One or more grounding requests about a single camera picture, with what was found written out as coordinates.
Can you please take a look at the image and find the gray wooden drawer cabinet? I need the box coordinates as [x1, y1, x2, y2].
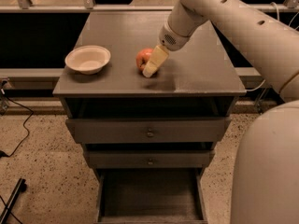
[52, 10, 247, 224]

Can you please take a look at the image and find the black floor cable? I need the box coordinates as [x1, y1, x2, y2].
[0, 87, 35, 159]

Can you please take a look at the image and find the metal railing frame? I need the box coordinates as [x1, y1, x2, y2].
[0, 0, 299, 91]

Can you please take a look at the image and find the gray open bottom drawer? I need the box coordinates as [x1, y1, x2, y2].
[94, 168, 208, 224]

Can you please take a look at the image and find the black bar on floor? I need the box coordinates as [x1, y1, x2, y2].
[0, 178, 27, 224]

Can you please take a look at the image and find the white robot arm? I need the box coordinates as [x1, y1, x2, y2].
[143, 0, 299, 224]

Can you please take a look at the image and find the red apple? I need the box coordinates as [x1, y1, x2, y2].
[135, 49, 153, 71]

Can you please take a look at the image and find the beige paper bowl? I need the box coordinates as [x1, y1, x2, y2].
[64, 46, 111, 75]

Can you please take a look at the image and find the gray middle drawer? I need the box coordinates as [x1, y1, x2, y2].
[83, 150, 215, 169]

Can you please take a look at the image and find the gray top drawer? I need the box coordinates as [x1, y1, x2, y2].
[65, 118, 231, 144]

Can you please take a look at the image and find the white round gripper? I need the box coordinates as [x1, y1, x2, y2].
[142, 21, 189, 77]

